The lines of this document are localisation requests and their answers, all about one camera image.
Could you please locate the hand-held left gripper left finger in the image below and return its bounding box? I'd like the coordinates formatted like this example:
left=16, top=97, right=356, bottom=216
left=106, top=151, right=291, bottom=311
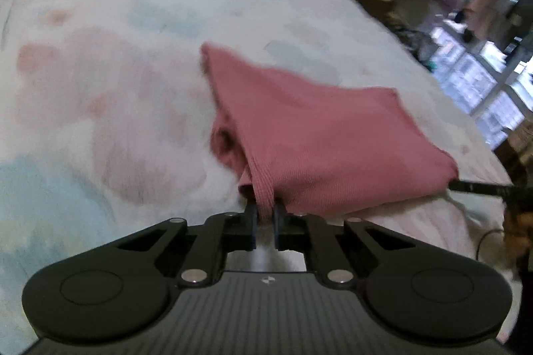
left=109, top=202, right=258, bottom=289

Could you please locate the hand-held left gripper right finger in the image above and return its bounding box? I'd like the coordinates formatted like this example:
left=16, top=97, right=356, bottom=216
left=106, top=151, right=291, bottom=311
left=272, top=202, right=422, bottom=289

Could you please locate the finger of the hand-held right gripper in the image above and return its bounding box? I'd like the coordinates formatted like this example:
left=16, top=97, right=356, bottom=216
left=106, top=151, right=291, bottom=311
left=449, top=179, right=517, bottom=200

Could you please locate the pink sleeveless dress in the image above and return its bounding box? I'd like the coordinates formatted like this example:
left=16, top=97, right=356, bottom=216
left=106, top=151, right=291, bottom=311
left=201, top=42, right=459, bottom=223

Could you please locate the window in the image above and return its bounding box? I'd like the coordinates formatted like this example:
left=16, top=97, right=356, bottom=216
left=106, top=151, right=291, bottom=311
left=429, top=22, right=533, bottom=150

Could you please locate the peach hanging cloth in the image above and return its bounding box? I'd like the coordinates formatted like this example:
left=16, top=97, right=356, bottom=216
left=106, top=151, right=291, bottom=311
left=463, top=0, right=507, bottom=42

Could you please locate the floral pastel blanket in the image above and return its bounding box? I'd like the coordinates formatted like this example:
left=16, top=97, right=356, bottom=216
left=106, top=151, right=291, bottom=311
left=0, top=0, right=521, bottom=355

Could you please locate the black cable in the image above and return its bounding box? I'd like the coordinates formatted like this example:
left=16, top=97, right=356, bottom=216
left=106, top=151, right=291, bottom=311
left=475, top=228, right=505, bottom=261

